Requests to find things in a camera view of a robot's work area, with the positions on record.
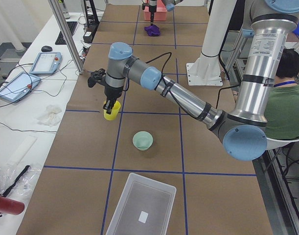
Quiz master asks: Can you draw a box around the red cylinder bottle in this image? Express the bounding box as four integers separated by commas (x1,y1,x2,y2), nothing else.
0,196,25,215

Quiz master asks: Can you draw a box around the black computer mouse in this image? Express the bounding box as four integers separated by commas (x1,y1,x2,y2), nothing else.
41,46,53,52

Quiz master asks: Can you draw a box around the black keyboard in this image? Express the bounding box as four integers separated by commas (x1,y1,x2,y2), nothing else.
54,21,78,45

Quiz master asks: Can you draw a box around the clear plastic storage box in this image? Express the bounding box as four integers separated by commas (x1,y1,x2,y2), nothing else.
106,173,177,235

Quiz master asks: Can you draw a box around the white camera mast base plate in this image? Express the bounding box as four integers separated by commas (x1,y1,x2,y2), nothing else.
186,54,223,86

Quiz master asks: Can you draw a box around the white crumpled tissue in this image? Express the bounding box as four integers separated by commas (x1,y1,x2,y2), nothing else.
37,105,62,126

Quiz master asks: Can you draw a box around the aluminium frame post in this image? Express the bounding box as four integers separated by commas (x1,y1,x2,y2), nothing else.
48,0,84,74

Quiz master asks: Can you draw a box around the white camera mast column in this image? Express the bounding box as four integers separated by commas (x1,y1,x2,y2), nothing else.
201,0,237,58

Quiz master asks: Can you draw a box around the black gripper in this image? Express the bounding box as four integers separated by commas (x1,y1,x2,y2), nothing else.
103,84,122,115
148,0,157,25

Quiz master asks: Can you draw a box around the teach pendant tablet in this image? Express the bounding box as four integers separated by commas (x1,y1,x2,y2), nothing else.
29,52,62,76
0,72,41,103

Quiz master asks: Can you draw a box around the pale green ceramic bowl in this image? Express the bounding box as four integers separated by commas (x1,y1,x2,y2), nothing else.
132,131,153,151

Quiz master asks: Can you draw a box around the pink plastic tray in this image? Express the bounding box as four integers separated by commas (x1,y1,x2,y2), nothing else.
142,0,167,21

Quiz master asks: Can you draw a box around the black desktop box device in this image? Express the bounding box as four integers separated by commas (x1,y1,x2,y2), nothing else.
83,24,98,44

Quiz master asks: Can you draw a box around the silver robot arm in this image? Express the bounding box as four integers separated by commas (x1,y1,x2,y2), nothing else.
147,0,183,25
103,0,299,161

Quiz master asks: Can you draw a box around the purple cloth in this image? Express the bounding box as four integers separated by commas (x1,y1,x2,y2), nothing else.
144,24,161,37

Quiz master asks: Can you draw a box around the far teach pendant tablet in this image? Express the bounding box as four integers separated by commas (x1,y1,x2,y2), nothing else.
29,52,62,76

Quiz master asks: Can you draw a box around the seated person green shirt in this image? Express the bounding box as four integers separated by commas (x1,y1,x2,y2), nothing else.
264,49,299,140

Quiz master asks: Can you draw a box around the yellow plastic cup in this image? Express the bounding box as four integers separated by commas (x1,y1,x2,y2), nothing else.
103,100,121,121

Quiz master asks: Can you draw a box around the near teach pendant tablet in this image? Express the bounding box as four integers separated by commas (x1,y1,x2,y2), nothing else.
0,72,41,103

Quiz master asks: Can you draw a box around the clear plastic bag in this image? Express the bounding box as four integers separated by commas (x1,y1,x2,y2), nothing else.
0,164,42,199

